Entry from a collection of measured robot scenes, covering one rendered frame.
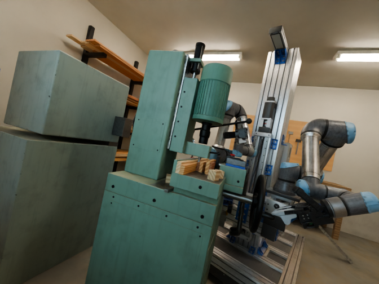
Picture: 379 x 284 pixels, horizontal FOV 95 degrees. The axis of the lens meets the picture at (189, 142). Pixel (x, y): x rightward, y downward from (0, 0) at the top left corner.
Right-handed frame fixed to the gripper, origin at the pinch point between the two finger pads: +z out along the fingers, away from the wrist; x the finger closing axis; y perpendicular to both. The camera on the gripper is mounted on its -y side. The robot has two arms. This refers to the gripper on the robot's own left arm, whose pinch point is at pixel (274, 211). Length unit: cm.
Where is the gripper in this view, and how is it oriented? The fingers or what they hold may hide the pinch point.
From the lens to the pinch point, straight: 89.5
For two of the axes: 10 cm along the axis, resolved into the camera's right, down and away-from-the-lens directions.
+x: 3.3, 1.0, 9.4
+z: -9.1, 2.9, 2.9
